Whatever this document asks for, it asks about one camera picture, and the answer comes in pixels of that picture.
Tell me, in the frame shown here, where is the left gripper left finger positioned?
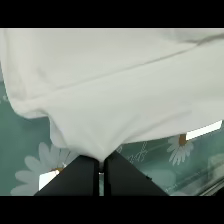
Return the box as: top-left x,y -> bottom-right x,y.
34,154 -> 100,197

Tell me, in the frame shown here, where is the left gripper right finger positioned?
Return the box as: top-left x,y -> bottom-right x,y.
103,150 -> 169,197

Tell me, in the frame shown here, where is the white T-shirt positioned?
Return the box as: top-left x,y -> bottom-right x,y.
0,27 -> 224,163

